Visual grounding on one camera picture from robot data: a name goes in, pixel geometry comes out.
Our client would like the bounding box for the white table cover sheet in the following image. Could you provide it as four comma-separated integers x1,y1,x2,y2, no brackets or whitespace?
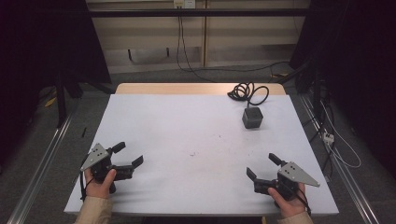
64,93,340,217

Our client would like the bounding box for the aluminium floor rail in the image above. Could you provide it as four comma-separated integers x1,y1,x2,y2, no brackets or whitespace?
298,92,381,224
7,106,79,224

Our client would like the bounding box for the white floor cable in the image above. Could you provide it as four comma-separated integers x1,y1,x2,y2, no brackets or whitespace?
319,98,362,170

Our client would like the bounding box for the person's right hand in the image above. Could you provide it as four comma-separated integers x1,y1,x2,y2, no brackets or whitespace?
266,182,308,219

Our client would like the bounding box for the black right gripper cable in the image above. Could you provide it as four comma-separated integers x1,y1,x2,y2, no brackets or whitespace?
294,186,313,217

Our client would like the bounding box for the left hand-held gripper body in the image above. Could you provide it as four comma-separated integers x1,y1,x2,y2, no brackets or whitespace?
79,143,135,194

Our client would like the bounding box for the white wall socket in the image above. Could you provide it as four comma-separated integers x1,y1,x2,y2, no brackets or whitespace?
173,0,197,9

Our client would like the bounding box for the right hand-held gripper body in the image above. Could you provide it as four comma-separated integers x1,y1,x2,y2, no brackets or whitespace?
253,161,321,209

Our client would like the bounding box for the black hanging wall cable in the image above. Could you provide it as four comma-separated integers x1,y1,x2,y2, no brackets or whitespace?
176,7,291,84

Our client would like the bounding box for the dark grey cube power adapter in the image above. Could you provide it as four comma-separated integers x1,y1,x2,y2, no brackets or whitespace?
241,105,264,130

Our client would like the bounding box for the black curtain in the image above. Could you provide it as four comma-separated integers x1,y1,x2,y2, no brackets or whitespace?
289,0,396,180
0,0,112,175

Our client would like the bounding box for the wooden table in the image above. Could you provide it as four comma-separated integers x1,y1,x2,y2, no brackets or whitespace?
114,81,287,96

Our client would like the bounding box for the white power strip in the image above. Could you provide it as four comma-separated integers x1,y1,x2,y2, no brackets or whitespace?
321,130,336,146

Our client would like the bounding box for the black horizontal frame bar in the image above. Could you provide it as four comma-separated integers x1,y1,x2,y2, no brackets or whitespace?
88,7,313,19

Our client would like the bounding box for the yellow floor tape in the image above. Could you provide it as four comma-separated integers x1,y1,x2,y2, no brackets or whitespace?
44,95,58,108

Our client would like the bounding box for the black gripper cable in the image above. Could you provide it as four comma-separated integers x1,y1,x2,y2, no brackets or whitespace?
78,153,95,203
294,186,313,217

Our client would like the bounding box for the coiled black adapter cable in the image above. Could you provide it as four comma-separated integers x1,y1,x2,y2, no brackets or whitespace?
226,81,271,109

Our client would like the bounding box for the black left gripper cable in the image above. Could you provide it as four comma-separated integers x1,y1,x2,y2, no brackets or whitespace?
78,153,95,203

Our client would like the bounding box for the black metal stand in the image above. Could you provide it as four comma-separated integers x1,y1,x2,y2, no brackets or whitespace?
54,70,69,129

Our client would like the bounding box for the person's left hand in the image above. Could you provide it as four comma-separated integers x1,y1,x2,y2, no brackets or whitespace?
83,167,118,201

